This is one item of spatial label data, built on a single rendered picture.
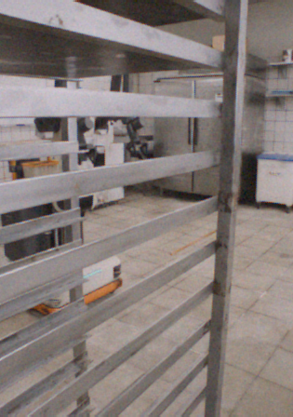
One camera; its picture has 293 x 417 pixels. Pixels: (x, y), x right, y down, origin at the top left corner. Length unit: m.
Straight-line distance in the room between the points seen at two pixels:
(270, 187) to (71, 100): 4.88
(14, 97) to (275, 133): 5.55
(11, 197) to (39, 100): 0.10
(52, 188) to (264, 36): 5.72
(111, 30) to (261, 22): 5.65
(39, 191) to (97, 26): 0.20
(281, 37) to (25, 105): 5.65
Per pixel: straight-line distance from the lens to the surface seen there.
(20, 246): 2.47
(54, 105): 0.41
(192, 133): 5.37
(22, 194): 0.39
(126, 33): 0.51
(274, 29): 6.01
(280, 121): 5.82
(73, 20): 0.44
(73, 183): 0.43
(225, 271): 0.78
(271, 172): 5.20
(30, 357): 0.46
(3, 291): 0.40
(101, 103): 0.46
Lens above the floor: 1.22
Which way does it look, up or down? 14 degrees down
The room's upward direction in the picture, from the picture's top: straight up
